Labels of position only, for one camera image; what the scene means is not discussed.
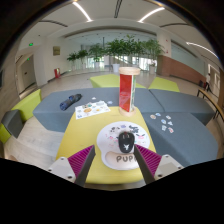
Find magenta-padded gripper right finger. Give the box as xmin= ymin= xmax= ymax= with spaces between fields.
xmin=132 ymin=143 xmax=185 ymax=185

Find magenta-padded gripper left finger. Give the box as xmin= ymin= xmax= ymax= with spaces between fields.
xmin=46 ymin=144 xmax=97 ymax=188

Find black computer mouse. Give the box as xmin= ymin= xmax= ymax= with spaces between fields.
xmin=117 ymin=131 xmax=136 ymax=154

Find round white cartoon mouse pad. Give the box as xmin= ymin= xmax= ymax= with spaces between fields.
xmin=96 ymin=120 xmax=151 ymax=171

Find grey upholstered bench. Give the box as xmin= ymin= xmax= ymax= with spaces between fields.
xmin=32 ymin=87 xmax=164 ymax=133
xmin=148 ymin=88 xmax=217 ymax=126
xmin=141 ymin=111 xmax=219 ymax=168

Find scattered small stickers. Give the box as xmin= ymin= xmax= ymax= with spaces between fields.
xmin=149 ymin=112 xmax=175 ymax=134

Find white sticker sheet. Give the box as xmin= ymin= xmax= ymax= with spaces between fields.
xmin=74 ymin=100 xmax=111 ymax=120

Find red panel tower wooden ends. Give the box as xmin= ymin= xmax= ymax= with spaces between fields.
xmin=118 ymin=66 xmax=141 ymax=118

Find lime green bench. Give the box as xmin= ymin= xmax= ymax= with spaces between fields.
xmin=0 ymin=88 xmax=43 ymax=144
xmin=148 ymin=77 xmax=181 ymax=93
xmin=89 ymin=73 xmax=147 ymax=90

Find dark grey stool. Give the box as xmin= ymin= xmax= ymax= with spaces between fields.
xmin=0 ymin=109 xmax=24 ymax=139

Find red fire extinguisher cabinet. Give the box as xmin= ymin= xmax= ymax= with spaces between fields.
xmin=53 ymin=67 xmax=62 ymax=79

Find person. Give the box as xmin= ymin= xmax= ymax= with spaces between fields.
xmin=204 ymin=73 xmax=213 ymax=92

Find dark door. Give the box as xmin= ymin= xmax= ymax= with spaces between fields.
xmin=19 ymin=54 xmax=37 ymax=90

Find potted green plants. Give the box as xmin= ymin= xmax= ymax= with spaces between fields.
xmin=66 ymin=34 xmax=165 ymax=75

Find long ceiling lights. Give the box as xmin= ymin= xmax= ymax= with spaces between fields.
xmin=72 ymin=1 xmax=218 ymax=59

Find wooden frame bench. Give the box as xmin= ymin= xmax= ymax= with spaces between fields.
xmin=196 ymin=88 xmax=224 ymax=123

